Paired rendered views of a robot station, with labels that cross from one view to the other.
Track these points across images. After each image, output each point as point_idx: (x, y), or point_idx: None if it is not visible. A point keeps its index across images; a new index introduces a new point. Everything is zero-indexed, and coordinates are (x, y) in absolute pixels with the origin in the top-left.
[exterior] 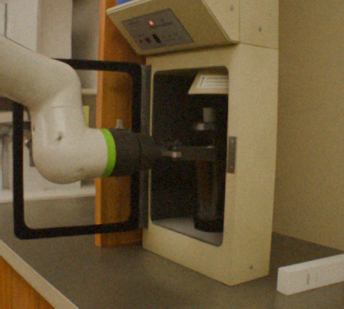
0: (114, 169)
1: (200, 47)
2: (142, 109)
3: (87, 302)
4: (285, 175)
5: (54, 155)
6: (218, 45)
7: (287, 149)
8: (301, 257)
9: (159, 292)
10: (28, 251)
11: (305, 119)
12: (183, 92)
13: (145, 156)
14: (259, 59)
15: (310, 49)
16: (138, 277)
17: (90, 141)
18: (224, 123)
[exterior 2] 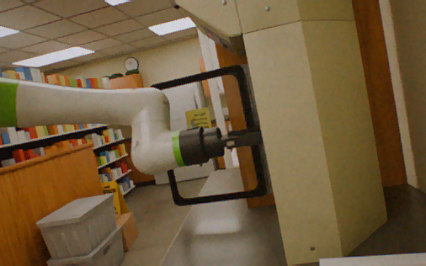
0: (183, 161)
1: (242, 44)
2: (252, 99)
3: (170, 263)
4: None
5: (134, 158)
6: (242, 39)
7: None
8: (418, 239)
9: (225, 261)
10: (198, 211)
11: None
12: None
13: (209, 147)
14: (274, 40)
15: None
16: (233, 242)
17: (158, 144)
18: None
